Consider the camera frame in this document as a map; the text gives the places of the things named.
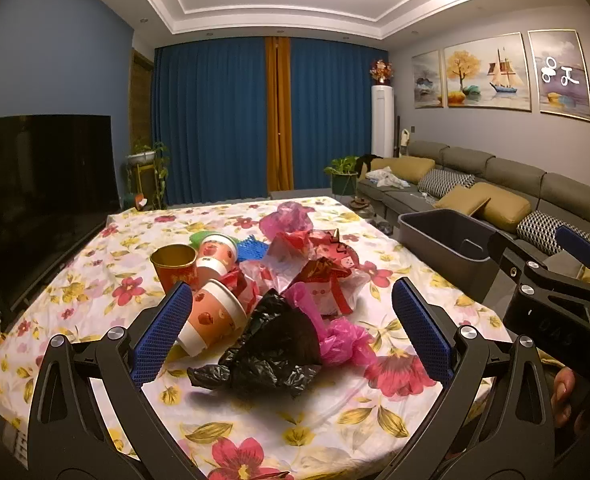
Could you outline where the red gold paper cup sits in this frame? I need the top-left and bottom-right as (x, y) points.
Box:
(150, 244), (197, 292)

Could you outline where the pink plastic bag front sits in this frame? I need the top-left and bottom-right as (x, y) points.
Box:
(282, 283), (376, 367)

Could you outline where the red white plastic bag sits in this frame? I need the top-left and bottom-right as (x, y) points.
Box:
(222, 230), (370, 318)

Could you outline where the white orange paper cup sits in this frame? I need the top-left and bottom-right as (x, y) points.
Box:
(196, 233), (238, 287)

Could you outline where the black plastic bag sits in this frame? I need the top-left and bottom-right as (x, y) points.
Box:
(186, 289), (322, 398)

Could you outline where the blue foam net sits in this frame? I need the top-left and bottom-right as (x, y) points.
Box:
(237, 235), (269, 262)

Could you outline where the purple pink plastic bag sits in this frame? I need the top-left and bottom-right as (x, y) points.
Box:
(258, 200), (314, 240)

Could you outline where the dark grey trash bin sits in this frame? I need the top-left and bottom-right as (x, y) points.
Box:
(398, 209), (510, 302)

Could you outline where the person's right hand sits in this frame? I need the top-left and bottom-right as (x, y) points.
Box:
(551, 367), (576, 428)

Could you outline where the patterned pillow near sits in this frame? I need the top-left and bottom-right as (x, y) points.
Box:
(516, 210), (590, 256)

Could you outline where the patterned pillow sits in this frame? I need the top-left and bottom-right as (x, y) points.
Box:
(417, 169), (475, 198)
(516, 210), (590, 256)

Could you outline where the grey sectional sofa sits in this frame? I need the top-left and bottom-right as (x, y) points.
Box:
(357, 141), (590, 260)

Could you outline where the mustard cushion large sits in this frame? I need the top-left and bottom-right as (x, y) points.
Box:
(470, 182), (531, 233)

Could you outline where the mustard cushion small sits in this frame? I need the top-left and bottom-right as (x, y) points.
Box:
(432, 185), (490, 216)

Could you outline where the patterned pillow far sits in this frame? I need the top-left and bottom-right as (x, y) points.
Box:
(417, 169), (475, 198)

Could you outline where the floral tablecloth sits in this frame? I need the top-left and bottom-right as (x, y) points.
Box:
(0, 197), (508, 479)

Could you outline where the white cloth on sofa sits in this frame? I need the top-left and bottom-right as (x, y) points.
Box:
(365, 166), (410, 190)

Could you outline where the mustard cushion far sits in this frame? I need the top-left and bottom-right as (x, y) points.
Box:
(371, 155), (436, 184)

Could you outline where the potted green plant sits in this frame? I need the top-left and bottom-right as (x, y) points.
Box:
(324, 155), (359, 196)

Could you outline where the right purple painting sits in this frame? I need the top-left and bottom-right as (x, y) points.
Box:
(528, 28), (590, 122)

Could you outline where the plant on wooden stand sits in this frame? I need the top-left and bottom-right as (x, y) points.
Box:
(127, 141), (170, 210)

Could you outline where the black television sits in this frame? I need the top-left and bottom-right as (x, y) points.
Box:
(0, 114), (120, 313)

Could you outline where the sailboat tree painting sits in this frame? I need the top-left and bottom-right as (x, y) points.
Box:
(444, 32), (531, 112)

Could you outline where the white standing air conditioner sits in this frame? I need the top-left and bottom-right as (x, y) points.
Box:
(371, 84), (395, 158)

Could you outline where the left landscape painting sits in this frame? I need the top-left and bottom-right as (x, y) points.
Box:
(411, 50), (444, 108)

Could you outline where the red flower decoration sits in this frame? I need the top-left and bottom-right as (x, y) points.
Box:
(370, 58), (394, 86)

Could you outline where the blue curtain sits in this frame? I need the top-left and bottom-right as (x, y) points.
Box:
(152, 37), (389, 205)

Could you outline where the orange curtain strip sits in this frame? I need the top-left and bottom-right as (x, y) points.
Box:
(264, 37), (295, 192)

